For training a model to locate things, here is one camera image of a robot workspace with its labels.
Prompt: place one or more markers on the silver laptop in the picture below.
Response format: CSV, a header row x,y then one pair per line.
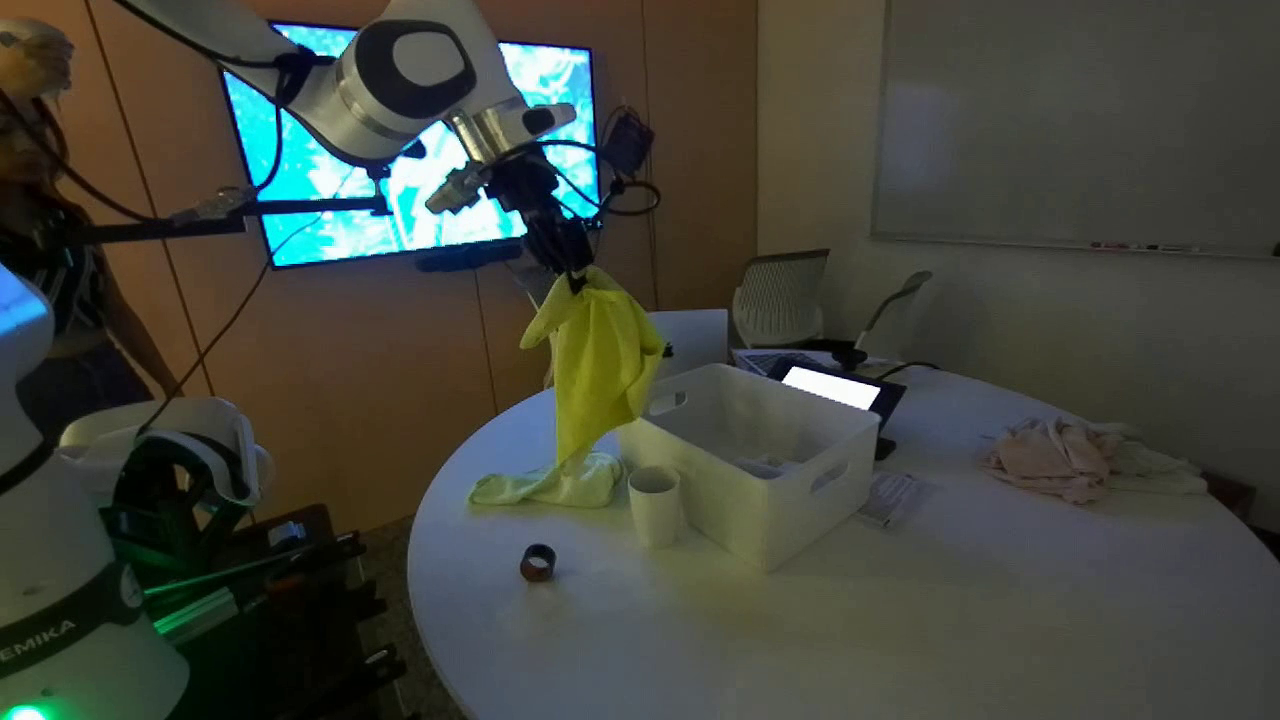
x,y
703,340

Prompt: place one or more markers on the small clear plastic packet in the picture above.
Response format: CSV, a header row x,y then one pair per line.
x,y
902,498

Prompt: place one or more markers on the white VR headset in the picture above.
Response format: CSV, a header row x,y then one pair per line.
x,y
214,443

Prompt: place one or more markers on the curved grey chair back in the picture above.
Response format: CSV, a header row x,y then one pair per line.
x,y
914,280

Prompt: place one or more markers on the black robot cart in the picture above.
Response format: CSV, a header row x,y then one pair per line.
x,y
266,624

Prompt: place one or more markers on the white paper cup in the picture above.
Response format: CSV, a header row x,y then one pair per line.
x,y
657,514

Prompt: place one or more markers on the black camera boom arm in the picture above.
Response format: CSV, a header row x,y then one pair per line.
x,y
161,224

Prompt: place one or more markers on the pink cloth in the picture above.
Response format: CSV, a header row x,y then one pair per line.
x,y
1053,462

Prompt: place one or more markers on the black wall device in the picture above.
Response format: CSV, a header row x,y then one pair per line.
x,y
630,140

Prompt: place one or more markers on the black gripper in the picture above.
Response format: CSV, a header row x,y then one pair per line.
x,y
528,188

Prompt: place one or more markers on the person in dark clothes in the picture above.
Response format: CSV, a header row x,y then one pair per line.
x,y
81,280

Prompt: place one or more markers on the tablet with lit screen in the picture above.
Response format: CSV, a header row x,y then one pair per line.
x,y
833,385

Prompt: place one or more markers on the yellow towel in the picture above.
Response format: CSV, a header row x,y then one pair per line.
x,y
600,362

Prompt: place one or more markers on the whiteboard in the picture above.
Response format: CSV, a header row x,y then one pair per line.
x,y
1065,122

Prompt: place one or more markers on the wall mounted TV monitor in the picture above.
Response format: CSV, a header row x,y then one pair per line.
x,y
306,202

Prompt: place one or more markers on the white plastic basket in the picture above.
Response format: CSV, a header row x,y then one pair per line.
x,y
786,523

